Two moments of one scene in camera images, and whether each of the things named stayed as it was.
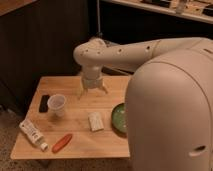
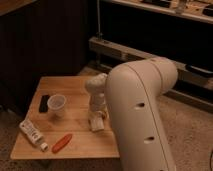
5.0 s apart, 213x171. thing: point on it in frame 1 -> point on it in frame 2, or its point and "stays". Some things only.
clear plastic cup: x=56 y=104 stays
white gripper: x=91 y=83 -> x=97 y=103
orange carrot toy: x=62 y=142 stays
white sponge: x=95 y=121 stays
